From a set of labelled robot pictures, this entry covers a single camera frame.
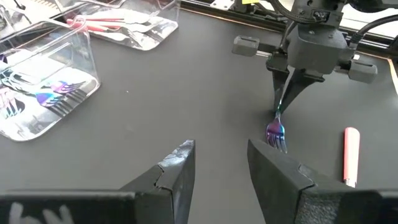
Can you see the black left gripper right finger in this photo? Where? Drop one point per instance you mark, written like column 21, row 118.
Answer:
column 280, row 193

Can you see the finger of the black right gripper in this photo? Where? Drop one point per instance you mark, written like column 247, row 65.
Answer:
column 298, row 84
column 280, row 77

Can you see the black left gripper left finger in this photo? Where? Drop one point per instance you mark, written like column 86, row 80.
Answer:
column 168, row 193

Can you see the clear plastic bin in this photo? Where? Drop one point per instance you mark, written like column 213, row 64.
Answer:
column 155, row 34
column 46, row 56

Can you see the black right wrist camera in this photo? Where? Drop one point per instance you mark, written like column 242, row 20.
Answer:
column 321, row 15

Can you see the white metal bracket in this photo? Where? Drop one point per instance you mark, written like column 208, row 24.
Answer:
column 222, row 3

